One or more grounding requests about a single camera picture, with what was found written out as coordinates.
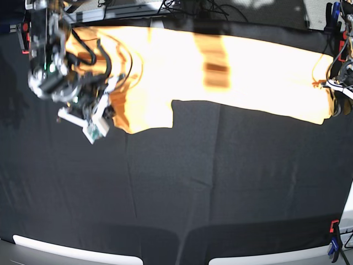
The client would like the blue red clamp bottom right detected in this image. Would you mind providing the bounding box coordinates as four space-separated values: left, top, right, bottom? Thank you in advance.
328 219 343 263

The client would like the red black clamp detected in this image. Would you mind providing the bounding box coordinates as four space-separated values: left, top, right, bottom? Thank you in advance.
16 22 30 54
338 30 348 62

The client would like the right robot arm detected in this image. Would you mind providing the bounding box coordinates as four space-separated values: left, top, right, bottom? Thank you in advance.
28 1 116 124

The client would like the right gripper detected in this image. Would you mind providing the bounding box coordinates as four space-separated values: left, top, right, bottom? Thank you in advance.
57 72 124 128

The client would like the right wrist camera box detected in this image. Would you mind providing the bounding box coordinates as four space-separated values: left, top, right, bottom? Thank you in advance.
82 116 110 144

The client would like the black table cloth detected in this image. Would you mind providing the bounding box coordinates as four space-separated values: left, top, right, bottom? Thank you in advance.
1 20 352 264

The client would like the blue clamp top right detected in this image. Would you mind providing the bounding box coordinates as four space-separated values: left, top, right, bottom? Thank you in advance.
324 2 342 34

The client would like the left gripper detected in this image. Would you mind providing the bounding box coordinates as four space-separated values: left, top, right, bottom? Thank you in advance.
312 60 352 117

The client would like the right red black clamp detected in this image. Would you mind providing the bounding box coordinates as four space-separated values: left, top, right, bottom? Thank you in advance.
338 30 348 62

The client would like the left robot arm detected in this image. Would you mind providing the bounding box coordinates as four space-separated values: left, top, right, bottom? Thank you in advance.
312 1 352 119

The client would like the yellow t-shirt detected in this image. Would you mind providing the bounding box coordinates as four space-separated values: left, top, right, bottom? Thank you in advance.
76 26 328 134

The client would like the black cable bundle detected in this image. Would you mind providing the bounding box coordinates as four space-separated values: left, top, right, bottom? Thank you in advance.
96 0 249 20

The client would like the left red black clamp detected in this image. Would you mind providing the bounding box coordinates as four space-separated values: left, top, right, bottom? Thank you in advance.
16 22 30 54

